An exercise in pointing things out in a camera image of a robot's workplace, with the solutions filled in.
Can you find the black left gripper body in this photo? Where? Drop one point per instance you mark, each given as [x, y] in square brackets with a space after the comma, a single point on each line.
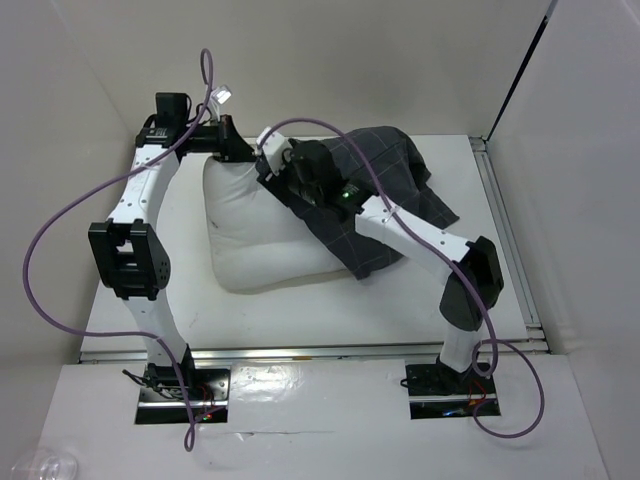
[203, 138]

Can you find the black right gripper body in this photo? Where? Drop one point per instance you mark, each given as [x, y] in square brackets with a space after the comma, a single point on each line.
[306, 190]

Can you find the white pillow yellow edge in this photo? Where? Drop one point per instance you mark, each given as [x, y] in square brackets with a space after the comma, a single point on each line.
[255, 242]

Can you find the dark grey checked pillowcase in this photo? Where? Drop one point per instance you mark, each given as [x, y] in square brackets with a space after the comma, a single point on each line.
[377, 162]

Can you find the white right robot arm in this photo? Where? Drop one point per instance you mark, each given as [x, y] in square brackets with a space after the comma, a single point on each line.
[469, 271]

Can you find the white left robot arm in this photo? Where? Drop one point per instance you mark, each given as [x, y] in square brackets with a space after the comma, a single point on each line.
[129, 255]

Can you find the clear plastic object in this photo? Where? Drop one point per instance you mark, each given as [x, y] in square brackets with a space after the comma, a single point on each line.
[45, 464]

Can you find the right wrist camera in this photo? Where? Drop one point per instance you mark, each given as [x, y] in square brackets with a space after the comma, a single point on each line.
[272, 145]

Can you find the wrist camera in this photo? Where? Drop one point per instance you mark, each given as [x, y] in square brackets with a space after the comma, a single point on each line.
[272, 145]
[218, 97]

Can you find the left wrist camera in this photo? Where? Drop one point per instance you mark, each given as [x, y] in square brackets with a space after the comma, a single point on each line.
[218, 97]

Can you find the aluminium rail frame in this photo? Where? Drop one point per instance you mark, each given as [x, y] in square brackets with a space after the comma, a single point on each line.
[395, 311]

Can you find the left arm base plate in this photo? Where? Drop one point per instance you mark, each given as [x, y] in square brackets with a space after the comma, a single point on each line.
[208, 395]

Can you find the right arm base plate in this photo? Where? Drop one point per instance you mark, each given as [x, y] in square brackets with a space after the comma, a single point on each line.
[435, 392]

